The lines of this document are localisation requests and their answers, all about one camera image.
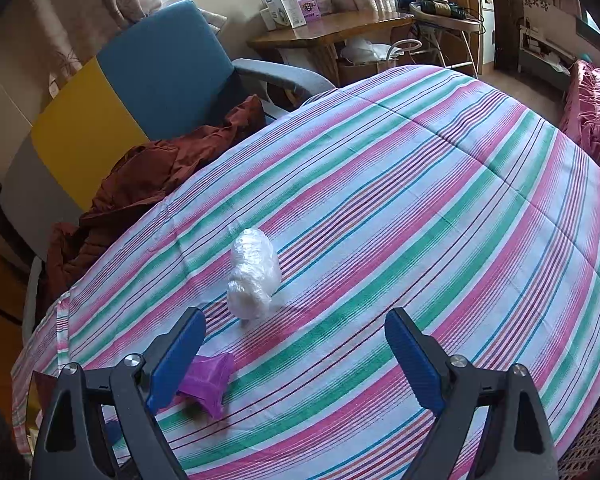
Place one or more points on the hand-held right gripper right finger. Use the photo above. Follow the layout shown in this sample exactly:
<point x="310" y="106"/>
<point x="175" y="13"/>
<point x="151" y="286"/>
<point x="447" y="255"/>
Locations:
<point x="415" y="360"/>

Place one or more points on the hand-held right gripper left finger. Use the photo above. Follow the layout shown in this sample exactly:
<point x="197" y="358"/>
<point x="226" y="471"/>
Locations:
<point x="175" y="360"/>

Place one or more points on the wooden desk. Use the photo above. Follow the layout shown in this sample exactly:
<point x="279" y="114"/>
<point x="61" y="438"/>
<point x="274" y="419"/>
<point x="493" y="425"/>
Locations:
<point x="330" y="25"/>

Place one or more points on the purple plastic bag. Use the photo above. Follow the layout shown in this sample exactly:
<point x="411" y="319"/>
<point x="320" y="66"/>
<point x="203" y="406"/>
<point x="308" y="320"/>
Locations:
<point x="207" y="380"/>

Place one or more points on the metal table with tools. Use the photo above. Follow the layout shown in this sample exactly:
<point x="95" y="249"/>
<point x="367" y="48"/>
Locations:
<point x="445" y="15"/>

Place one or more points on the clear plastic wrap bundle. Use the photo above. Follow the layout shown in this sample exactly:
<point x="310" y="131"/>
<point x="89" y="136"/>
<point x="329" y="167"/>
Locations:
<point x="252" y="275"/>

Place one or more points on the pink carton box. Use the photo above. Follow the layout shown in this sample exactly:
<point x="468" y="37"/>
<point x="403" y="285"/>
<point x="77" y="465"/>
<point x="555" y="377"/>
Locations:
<point x="317" y="8"/>

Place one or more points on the white cabinet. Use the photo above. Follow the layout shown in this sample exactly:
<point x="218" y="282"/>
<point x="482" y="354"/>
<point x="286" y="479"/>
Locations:
<point x="487" y="20"/>

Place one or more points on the striped blanket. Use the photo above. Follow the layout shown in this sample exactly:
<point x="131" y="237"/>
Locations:
<point x="405" y="210"/>

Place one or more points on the white plastic bag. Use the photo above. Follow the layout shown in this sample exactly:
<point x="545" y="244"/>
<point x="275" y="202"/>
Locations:
<point x="365" y="50"/>

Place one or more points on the white carton box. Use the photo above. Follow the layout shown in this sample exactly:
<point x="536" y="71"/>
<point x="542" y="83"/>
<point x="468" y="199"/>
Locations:
<point x="285" y="5"/>

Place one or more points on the grey low shelf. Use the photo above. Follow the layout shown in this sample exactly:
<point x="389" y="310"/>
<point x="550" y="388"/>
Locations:
<point x="545" y="55"/>

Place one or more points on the dark red box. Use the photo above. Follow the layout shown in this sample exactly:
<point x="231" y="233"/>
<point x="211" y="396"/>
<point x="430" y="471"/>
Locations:
<point x="41" y="385"/>

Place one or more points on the brown wicker furniture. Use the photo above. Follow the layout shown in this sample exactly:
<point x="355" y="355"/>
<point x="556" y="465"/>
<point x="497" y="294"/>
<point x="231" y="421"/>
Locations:
<point x="592" y="425"/>

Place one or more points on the grey yellow blue armchair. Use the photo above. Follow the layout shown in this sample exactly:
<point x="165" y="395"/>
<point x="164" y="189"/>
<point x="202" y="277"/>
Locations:
<point x="155" y="70"/>

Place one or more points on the maroon cloth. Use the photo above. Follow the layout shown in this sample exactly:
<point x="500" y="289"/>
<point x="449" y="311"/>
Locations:
<point x="145" y="175"/>

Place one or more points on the pink quilt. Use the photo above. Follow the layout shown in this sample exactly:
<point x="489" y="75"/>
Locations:
<point x="595" y="120"/>

